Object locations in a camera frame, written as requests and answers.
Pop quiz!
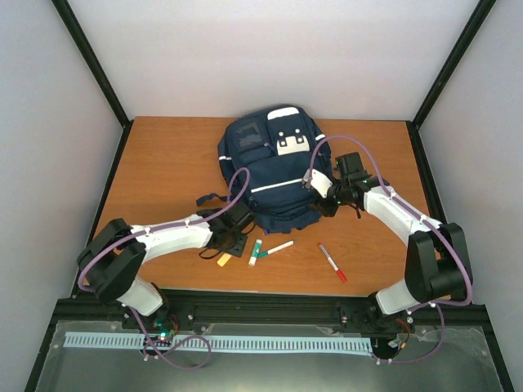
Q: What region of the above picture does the yellow highlighter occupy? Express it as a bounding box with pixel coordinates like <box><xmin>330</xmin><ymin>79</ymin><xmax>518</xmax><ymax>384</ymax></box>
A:
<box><xmin>217</xmin><ymin>254</ymin><xmax>232</xmax><ymax>267</ymax></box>

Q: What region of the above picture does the green white glue stick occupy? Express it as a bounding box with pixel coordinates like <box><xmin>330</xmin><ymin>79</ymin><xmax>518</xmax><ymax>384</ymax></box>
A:
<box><xmin>248</xmin><ymin>239</ymin><xmax>262</xmax><ymax>266</ymax></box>

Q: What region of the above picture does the green cap marker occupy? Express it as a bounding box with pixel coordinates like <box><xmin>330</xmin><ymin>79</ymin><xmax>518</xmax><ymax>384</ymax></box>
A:
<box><xmin>258</xmin><ymin>240</ymin><xmax>294</xmax><ymax>258</ymax></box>

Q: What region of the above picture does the navy blue backpack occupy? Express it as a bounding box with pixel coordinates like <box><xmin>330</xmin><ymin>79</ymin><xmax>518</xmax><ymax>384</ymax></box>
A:
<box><xmin>217</xmin><ymin>105</ymin><xmax>333</xmax><ymax>234</ymax></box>

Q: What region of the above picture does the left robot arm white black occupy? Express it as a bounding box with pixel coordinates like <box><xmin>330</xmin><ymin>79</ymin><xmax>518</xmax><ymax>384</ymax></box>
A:
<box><xmin>77</xmin><ymin>202</ymin><xmax>254</xmax><ymax>329</ymax></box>

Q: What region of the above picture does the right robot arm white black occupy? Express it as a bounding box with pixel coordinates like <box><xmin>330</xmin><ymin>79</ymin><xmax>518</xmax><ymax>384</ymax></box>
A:
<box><xmin>303</xmin><ymin>153</ymin><xmax>472</xmax><ymax>315</ymax></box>

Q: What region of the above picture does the red marker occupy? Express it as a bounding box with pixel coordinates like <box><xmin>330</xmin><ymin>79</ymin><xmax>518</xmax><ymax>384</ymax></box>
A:
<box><xmin>318</xmin><ymin>243</ymin><xmax>347</xmax><ymax>283</ymax></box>

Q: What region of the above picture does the metal front plate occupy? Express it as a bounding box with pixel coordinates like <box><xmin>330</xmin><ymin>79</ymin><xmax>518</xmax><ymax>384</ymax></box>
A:
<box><xmin>27</xmin><ymin>322</ymin><xmax>512</xmax><ymax>391</ymax></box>

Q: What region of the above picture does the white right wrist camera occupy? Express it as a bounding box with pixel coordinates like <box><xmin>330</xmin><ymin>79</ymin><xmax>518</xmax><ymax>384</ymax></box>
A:
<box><xmin>302</xmin><ymin>168</ymin><xmax>333</xmax><ymax>199</ymax></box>

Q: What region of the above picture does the black aluminium frame rail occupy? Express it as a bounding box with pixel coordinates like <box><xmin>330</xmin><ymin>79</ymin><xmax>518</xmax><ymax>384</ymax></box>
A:
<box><xmin>50</xmin><ymin>289</ymin><xmax>493</xmax><ymax>337</ymax></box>

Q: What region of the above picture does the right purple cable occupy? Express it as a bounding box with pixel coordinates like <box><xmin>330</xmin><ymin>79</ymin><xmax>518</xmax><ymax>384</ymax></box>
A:
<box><xmin>306</xmin><ymin>135</ymin><xmax>475</xmax><ymax>365</ymax></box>

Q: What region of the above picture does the purple cable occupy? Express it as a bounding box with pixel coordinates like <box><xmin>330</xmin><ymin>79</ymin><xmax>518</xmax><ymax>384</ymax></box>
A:
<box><xmin>306</xmin><ymin>135</ymin><xmax>475</xmax><ymax>365</ymax></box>
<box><xmin>76</xmin><ymin>167</ymin><xmax>252</xmax><ymax>369</ymax></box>

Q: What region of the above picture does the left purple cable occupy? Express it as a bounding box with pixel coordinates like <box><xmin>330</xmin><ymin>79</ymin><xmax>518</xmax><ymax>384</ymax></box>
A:
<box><xmin>76</xmin><ymin>167</ymin><xmax>252</xmax><ymax>369</ymax></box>

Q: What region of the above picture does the light blue cable duct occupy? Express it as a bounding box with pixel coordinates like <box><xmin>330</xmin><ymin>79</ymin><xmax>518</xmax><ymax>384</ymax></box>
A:
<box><xmin>63</xmin><ymin>332</ymin><xmax>372</xmax><ymax>356</ymax></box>

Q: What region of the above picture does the right rear frame post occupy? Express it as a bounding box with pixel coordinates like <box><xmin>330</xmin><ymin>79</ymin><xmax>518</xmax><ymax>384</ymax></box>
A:
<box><xmin>412</xmin><ymin>0</ymin><xmax>497</xmax><ymax>130</ymax></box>

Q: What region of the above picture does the frame post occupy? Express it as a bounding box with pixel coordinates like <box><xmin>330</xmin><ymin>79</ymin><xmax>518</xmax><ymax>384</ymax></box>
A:
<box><xmin>51</xmin><ymin>0</ymin><xmax>132</xmax><ymax>130</ymax></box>
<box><xmin>412</xmin><ymin>0</ymin><xmax>497</xmax><ymax>130</ymax></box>

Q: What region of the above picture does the left rear frame post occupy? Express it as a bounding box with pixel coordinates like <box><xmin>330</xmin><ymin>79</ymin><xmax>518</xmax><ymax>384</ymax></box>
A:
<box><xmin>51</xmin><ymin>0</ymin><xmax>132</xmax><ymax>130</ymax></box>

